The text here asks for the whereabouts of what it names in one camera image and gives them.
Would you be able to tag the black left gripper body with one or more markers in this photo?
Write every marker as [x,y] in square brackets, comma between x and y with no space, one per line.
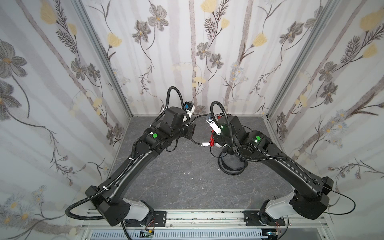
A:
[190,130]

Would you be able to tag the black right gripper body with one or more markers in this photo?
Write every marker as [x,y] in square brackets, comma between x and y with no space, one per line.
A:
[218,139]

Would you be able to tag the white black headphones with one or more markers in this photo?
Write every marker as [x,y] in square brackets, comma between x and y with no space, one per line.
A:
[204,135]

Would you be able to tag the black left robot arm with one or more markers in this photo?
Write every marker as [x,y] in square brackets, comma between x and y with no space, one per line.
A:
[108,198]

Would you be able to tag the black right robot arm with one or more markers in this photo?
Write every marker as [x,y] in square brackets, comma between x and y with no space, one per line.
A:
[309,198]

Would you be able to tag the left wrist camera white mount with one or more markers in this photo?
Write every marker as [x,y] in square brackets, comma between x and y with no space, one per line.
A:
[189,108]

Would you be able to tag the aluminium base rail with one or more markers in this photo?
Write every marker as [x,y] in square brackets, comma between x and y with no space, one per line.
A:
[228,219]

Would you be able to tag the white vented cable duct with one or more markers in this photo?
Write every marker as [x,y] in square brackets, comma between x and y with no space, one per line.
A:
[207,234]

